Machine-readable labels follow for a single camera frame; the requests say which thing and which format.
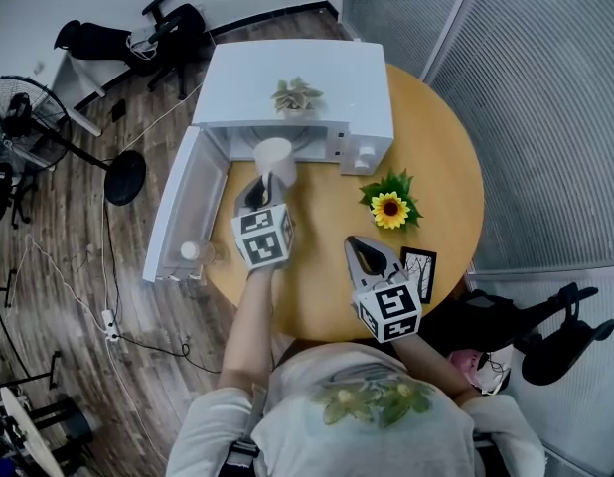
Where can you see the person's left forearm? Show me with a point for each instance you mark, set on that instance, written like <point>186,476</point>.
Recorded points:
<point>250,326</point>

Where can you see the white cup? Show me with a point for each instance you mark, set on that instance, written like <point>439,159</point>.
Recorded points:
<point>277,159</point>

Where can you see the black picture frame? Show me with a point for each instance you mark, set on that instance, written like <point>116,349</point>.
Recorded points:
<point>420,271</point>

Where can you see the small black floor pad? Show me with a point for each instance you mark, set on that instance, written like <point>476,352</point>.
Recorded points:
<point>118,110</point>

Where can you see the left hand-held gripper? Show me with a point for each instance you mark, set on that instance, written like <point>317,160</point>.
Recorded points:
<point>262,241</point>

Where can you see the black wheeled office chair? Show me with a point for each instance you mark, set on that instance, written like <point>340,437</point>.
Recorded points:
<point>1,192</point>

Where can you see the black armrest office chair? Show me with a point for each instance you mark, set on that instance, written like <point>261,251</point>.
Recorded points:
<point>486,316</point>

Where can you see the black stool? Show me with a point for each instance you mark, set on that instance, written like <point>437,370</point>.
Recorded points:
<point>63,420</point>

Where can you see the white desk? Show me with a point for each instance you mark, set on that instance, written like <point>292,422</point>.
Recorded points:
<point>83,80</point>

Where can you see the white floral print shirt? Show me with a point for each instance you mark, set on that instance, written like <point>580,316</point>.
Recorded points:
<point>366,445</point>

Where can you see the black reclined office chair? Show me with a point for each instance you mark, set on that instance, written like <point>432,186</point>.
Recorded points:
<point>103,40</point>

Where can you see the potted artificial sunflower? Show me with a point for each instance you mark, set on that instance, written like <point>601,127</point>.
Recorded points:
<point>390,209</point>

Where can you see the white power strip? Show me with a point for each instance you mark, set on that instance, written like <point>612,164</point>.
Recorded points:
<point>109,323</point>

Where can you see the black metal floor stand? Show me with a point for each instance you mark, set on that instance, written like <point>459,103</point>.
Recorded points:
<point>54,368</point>

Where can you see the clear bottle with white cap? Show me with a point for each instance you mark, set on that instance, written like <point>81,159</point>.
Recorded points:
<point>190,250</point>

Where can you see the black standing fan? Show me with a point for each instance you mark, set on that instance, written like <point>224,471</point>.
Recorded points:
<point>125,177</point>

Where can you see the white microwave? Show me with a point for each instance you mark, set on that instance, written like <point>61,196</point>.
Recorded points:
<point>247,77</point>

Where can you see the person's right forearm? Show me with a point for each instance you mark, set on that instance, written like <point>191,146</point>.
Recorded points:
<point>426,365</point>

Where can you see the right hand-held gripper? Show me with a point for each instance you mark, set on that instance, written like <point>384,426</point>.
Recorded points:
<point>389,311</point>

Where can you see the white round side table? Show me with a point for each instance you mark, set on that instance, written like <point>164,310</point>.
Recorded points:
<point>26,425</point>

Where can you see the small potted green plant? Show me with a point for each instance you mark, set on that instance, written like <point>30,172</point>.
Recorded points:
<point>294,97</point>

